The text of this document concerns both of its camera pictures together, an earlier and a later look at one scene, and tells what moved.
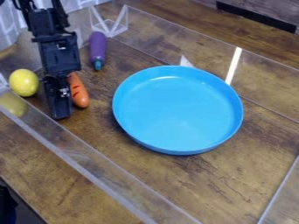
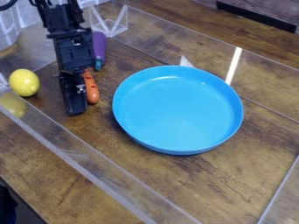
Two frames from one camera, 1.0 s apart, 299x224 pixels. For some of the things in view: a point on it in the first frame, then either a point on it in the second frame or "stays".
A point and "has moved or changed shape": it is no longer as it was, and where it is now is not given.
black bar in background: (257, 17) stays
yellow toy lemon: (24, 82) stays
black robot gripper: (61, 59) to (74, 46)
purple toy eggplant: (98, 49) stays
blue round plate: (178, 109) stays
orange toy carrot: (80, 93) has moved or changed shape
